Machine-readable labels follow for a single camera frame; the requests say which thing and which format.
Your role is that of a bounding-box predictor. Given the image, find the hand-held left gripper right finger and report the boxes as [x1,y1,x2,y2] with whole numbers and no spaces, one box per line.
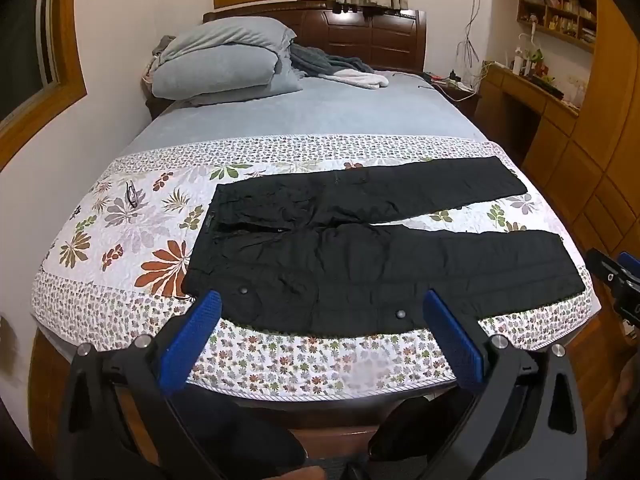
[421,288,589,480]

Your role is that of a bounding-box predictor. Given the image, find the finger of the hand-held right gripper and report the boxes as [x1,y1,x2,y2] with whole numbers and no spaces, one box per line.
[585,247,640,292]
[611,287,640,334]

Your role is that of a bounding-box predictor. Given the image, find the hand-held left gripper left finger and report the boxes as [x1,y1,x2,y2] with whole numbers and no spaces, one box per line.
[60,289,224,480]

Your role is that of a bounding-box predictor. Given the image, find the black pants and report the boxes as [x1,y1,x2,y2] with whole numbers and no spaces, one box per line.
[181,156,586,338]

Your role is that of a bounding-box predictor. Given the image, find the person's right forearm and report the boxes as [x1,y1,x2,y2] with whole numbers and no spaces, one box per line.
[602,355,640,441]

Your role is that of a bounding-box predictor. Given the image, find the floral quilt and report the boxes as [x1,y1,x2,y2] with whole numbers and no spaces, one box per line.
[31,132,601,401]

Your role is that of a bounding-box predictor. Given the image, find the wooden wardrobe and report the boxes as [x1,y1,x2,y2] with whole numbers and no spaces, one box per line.
[522,0,640,281]

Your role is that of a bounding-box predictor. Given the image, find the wooden desk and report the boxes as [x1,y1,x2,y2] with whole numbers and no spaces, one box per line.
[477,62,583,171]

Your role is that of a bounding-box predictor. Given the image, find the flat black object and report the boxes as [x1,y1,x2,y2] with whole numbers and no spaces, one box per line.
[530,75,566,98]

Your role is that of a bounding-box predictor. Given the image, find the wooden nightstand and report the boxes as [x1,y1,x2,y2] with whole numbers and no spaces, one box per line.
[422,72,483,121]

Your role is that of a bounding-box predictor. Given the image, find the grey-blue pillow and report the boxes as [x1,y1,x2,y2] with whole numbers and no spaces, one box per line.
[151,16,298,100]
[172,72,304,108]

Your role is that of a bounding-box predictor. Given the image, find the row of books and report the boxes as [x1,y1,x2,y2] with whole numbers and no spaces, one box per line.
[524,0,597,42]

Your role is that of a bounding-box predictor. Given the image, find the blue-grey bed sheet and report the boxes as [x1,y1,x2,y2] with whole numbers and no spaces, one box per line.
[122,71,493,161]

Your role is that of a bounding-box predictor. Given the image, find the white towel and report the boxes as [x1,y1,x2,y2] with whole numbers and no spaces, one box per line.
[320,67,391,91]

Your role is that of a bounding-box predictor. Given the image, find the grey blanket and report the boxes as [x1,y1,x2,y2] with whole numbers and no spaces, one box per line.
[287,42,376,78]

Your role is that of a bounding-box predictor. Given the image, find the wooden headboard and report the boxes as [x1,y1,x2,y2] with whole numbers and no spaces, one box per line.
[202,2,428,76]

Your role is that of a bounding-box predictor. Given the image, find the wooden framed side window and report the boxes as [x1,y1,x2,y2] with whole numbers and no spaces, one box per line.
[0,0,88,171]

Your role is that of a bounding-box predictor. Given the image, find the wooden wall shelf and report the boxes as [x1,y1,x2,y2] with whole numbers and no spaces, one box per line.
[517,0,598,53]

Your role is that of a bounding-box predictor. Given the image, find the hanging white cable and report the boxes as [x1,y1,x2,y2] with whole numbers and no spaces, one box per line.
[456,0,497,92]

